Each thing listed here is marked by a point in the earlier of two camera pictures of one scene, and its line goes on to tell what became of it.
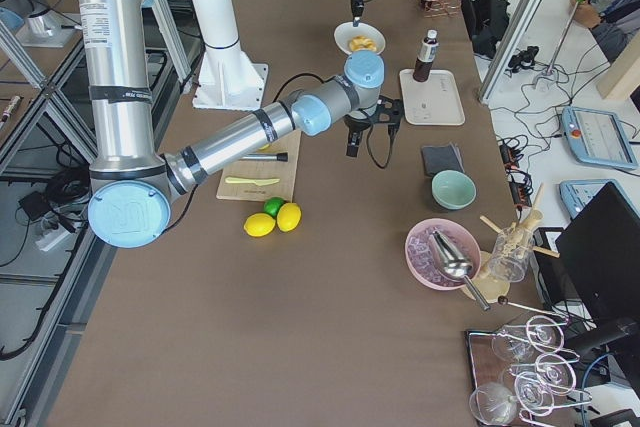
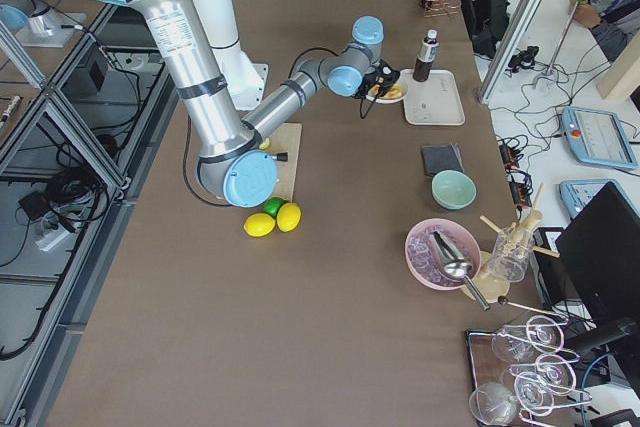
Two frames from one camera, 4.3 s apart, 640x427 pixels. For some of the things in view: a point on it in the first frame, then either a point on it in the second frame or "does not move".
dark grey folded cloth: (438, 158) does not move
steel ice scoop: (453, 265) does not move
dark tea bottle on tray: (426, 56) does not move
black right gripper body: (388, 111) -> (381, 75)
